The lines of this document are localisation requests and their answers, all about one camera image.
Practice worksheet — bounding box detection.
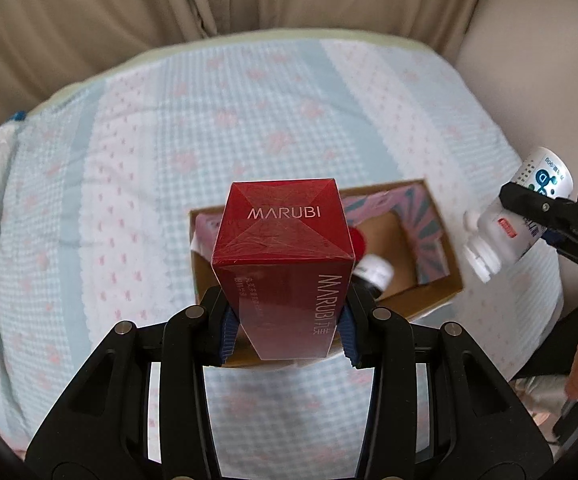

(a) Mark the cardboard box pink lining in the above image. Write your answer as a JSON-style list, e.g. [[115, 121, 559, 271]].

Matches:
[[189, 180, 462, 367]]

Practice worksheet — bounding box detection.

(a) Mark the blue checkered bed sheet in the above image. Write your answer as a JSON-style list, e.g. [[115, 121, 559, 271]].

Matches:
[[0, 37, 566, 466]]

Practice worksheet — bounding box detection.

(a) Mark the blue item at bedhead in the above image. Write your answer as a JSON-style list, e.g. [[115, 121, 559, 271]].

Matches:
[[12, 110, 27, 122]]

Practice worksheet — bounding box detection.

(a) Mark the red Marubi box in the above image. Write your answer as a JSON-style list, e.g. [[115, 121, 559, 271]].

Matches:
[[211, 179, 355, 361]]

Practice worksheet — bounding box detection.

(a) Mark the red round lid jar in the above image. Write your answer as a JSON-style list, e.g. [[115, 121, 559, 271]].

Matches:
[[349, 226, 367, 263]]

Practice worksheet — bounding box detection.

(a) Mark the small white black bottle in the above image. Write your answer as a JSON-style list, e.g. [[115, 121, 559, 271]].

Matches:
[[352, 254, 394, 298]]

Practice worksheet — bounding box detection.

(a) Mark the white bottle blue label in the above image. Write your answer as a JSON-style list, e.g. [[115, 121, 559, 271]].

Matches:
[[464, 146, 574, 283]]

